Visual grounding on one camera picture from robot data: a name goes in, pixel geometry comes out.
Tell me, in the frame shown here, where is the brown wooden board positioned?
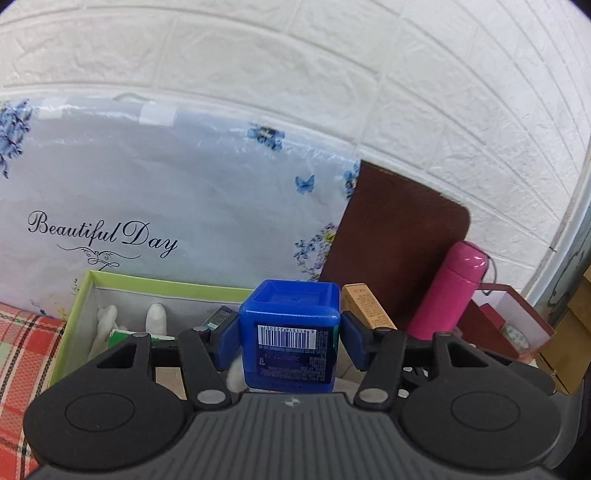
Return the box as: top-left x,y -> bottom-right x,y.
318,159 -> 472,333

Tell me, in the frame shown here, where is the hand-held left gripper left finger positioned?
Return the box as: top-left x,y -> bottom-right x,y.
95,315 -> 242,411

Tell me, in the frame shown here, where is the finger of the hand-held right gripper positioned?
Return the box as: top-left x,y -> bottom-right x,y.
480,354 -> 557,396
401,366 -> 435,398

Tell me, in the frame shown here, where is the blue plastic bottle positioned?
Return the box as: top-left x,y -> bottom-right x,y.
238,279 -> 342,394

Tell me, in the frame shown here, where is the tan cosmetic carton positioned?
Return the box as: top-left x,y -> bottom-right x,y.
341,284 -> 398,331

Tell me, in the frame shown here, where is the brown cardboard box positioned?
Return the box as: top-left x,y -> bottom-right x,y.
536,263 -> 591,396

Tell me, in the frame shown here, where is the red plaid blanket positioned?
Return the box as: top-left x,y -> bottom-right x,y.
0,302 -> 68,480

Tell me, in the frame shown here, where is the dark green small carton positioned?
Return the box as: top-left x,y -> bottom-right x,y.
205,305 -> 239,331

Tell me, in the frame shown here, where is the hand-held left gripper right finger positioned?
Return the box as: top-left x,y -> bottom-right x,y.
340,311 -> 492,409

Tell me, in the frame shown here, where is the white lumpy object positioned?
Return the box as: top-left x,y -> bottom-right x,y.
96,305 -> 122,344

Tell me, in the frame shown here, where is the floral plastic bedding package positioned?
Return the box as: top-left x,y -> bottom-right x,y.
0,95 -> 363,319

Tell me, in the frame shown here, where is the green-rimmed cardboard box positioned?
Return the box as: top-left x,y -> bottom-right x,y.
48,270 -> 365,393

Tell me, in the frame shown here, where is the pink thermos bottle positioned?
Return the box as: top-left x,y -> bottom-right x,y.
406,240 -> 490,342

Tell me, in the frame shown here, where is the green white carton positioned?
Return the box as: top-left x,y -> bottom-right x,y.
108,329 -> 177,348

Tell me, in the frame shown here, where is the red paper gift bag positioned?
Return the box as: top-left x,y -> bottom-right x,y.
457,284 -> 557,365

